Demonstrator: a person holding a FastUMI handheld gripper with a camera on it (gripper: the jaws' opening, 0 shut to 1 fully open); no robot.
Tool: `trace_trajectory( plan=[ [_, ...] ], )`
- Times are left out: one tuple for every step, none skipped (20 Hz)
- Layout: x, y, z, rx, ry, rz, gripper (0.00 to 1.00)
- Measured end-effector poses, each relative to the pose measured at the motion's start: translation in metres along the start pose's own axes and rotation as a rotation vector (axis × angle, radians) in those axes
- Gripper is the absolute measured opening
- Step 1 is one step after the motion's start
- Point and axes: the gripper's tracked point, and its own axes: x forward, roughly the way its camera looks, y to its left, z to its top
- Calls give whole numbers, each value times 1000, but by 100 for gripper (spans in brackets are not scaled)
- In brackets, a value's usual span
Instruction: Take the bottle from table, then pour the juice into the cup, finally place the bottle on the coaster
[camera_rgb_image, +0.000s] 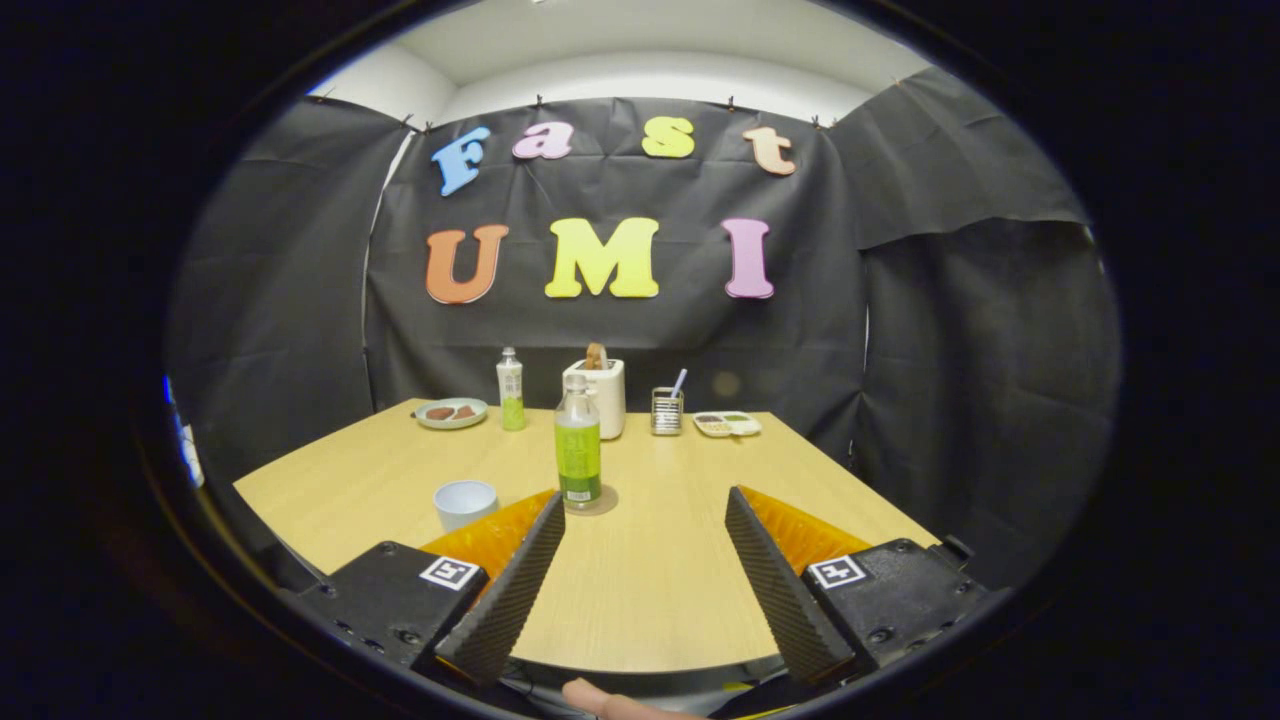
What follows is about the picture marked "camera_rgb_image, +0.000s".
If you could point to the black backdrop cloth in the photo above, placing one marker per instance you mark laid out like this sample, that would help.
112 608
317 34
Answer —
820 330

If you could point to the metal utensil holder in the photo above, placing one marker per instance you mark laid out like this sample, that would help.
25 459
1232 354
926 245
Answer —
666 412

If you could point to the brown round coaster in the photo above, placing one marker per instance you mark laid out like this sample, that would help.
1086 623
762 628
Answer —
608 500

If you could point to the green label juice bottle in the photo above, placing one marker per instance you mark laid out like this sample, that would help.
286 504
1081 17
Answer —
578 460

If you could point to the white toaster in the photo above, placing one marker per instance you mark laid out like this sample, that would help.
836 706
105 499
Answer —
608 400

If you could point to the brown bread slice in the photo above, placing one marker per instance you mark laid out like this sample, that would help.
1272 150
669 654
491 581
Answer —
596 356

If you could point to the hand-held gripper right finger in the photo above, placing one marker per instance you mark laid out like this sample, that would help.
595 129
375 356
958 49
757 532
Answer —
775 590

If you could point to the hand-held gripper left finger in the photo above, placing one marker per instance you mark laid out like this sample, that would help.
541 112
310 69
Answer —
510 600

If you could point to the pale green plate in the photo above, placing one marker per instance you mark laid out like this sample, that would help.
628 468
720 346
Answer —
450 424

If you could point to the white cup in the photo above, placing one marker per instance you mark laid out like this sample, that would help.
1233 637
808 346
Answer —
465 510

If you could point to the white divided food tray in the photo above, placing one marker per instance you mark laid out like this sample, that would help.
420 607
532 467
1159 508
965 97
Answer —
727 425

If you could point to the wooden table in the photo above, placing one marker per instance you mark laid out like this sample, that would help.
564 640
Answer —
660 560

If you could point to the slim white label drink bottle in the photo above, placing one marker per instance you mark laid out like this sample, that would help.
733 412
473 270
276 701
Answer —
511 395

